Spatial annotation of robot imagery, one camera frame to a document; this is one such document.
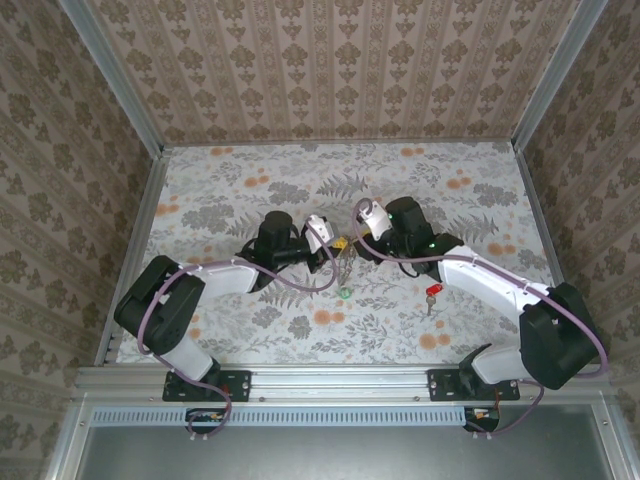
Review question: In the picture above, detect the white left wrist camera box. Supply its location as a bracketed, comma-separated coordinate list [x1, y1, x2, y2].
[304, 213, 335, 254]

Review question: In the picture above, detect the grey sheet metal panel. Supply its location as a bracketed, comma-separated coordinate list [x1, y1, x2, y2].
[74, 405, 624, 480]

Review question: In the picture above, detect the aluminium back table rail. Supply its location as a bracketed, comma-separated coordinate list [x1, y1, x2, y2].
[162, 139, 519, 149]

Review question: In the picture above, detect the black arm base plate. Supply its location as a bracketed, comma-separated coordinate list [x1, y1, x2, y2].
[162, 368, 252, 403]
[427, 368, 521, 403]

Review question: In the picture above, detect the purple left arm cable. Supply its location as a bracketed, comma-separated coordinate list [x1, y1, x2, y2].
[137, 219, 339, 442]

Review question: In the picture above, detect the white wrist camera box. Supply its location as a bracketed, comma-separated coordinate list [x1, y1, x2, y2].
[304, 213, 335, 254]
[357, 199, 392, 241]

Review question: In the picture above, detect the aluminium side table rail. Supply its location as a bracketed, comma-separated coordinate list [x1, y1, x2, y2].
[94, 147, 171, 369]
[514, 142, 614, 369]

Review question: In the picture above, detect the aluminium frame post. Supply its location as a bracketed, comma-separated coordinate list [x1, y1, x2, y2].
[512, 0, 611, 151]
[57, 0, 167, 154]

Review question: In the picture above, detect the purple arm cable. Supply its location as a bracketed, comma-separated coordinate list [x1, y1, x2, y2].
[137, 219, 339, 442]
[352, 198, 610, 441]

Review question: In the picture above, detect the grey slotted cable duct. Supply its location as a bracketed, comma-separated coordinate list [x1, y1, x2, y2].
[91, 404, 469, 429]

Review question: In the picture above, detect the floral patterned table cover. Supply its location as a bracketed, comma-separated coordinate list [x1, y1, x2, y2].
[114, 142, 571, 366]

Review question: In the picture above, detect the red capped key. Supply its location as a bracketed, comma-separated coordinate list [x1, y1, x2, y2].
[423, 282, 445, 317]

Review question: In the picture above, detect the black connector board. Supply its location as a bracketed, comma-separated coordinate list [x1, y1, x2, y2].
[184, 407, 234, 436]
[462, 405, 502, 434]

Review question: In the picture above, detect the aluminium front mounting rail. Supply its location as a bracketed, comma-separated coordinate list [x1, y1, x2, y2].
[74, 364, 614, 401]

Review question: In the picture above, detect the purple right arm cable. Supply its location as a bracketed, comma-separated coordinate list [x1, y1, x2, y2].
[352, 198, 610, 441]

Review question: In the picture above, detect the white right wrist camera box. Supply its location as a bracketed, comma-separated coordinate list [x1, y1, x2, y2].
[357, 199, 392, 241]

